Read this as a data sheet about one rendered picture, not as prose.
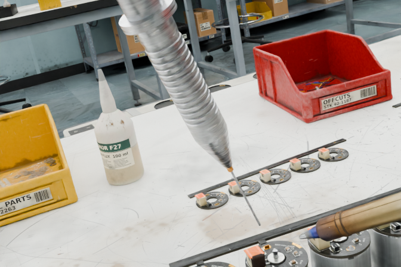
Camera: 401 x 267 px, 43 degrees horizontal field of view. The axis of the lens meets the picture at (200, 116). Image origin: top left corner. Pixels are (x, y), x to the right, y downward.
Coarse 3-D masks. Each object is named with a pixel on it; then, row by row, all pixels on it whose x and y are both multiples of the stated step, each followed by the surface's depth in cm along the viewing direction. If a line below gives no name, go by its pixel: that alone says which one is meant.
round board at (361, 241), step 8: (360, 232) 21; (368, 232) 21; (352, 240) 20; (360, 240) 20; (368, 240) 20; (312, 248) 20; (328, 248) 20; (336, 248) 20; (344, 248) 20; (360, 248) 20; (328, 256) 20; (336, 256) 20; (344, 256) 20; (352, 256) 20
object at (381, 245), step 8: (376, 232) 21; (376, 240) 21; (384, 240) 21; (392, 240) 20; (400, 240) 20; (376, 248) 21; (384, 248) 21; (392, 248) 21; (400, 248) 20; (376, 256) 21; (384, 256) 21; (392, 256) 21; (400, 256) 21; (376, 264) 22; (384, 264) 21; (392, 264) 21; (400, 264) 21
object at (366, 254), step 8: (336, 240) 20; (344, 240) 20; (368, 248) 20; (312, 256) 21; (320, 256) 20; (360, 256) 20; (368, 256) 20; (312, 264) 21; (320, 264) 20; (328, 264) 20; (336, 264) 20; (344, 264) 20; (352, 264) 20; (360, 264) 20; (368, 264) 20
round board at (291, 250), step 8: (272, 248) 21; (280, 248) 21; (288, 248) 20; (296, 248) 21; (288, 256) 20; (296, 256) 20; (304, 256) 20; (248, 264) 20; (280, 264) 20; (288, 264) 20; (296, 264) 20; (304, 264) 20
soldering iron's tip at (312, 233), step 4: (312, 228) 18; (304, 232) 18; (308, 232) 18; (312, 232) 17; (316, 232) 17; (300, 236) 18; (304, 236) 18; (308, 236) 18; (312, 236) 18; (316, 236) 17
